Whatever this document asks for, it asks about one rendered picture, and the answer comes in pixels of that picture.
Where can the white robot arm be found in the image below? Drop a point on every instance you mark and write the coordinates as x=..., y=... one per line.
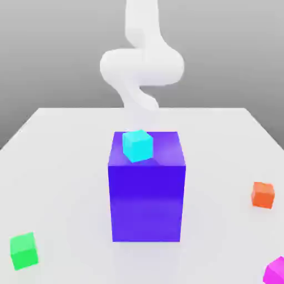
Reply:
x=142, y=66

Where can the small cyan cube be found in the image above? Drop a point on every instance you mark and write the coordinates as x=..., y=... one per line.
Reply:
x=138, y=146

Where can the small orange cube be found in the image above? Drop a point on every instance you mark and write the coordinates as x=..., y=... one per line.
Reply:
x=263, y=195

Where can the small green cube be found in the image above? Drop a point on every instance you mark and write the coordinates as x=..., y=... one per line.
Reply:
x=24, y=251

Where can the small magenta cube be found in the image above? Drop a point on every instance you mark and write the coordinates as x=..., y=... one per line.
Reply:
x=275, y=272

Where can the large purple box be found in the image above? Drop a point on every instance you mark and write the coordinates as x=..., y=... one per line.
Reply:
x=146, y=199

